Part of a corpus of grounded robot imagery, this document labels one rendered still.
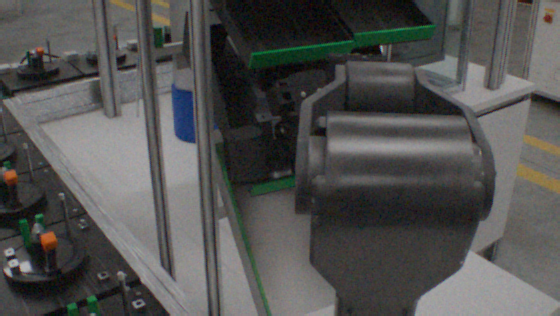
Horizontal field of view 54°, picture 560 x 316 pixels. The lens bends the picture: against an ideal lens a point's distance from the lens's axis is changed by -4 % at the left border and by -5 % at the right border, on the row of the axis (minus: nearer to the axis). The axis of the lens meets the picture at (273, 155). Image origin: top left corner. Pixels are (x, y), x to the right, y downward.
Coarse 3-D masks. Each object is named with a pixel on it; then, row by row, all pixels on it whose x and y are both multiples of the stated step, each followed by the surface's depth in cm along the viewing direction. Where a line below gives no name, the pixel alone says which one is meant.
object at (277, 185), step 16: (224, 32) 86; (224, 48) 88; (304, 64) 79; (224, 80) 83; (224, 96) 81; (240, 96) 81; (224, 112) 74; (240, 112) 79; (224, 128) 75; (288, 176) 71; (256, 192) 70; (272, 192) 72
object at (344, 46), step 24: (216, 0) 69; (240, 0) 72; (264, 0) 73; (288, 0) 74; (312, 0) 73; (240, 24) 68; (264, 24) 69; (288, 24) 70; (312, 24) 71; (336, 24) 69; (240, 48) 65; (264, 48) 66; (288, 48) 67; (312, 48) 65; (336, 48) 66
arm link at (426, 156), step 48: (336, 144) 23; (384, 144) 23; (432, 144) 23; (336, 192) 23; (384, 192) 22; (432, 192) 22; (480, 192) 22; (336, 240) 24; (384, 240) 24; (432, 240) 23; (336, 288) 27; (384, 288) 26; (432, 288) 26
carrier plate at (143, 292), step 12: (144, 288) 88; (108, 300) 85; (120, 300) 85; (132, 300) 86; (144, 300) 86; (156, 300) 86; (84, 312) 83; (108, 312) 83; (120, 312) 83; (132, 312) 83; (144, 312) 83; (156, 312) 83; (168, 312) 83
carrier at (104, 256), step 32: (64, 224) 96; (96, 224) 104; (0, 256) 95; (32, 256) 92; (64, 256) 92; (96, 256) 95; (0, 288) 87; (32, 288) 86; (64, 288) 88; (96, 288) 88
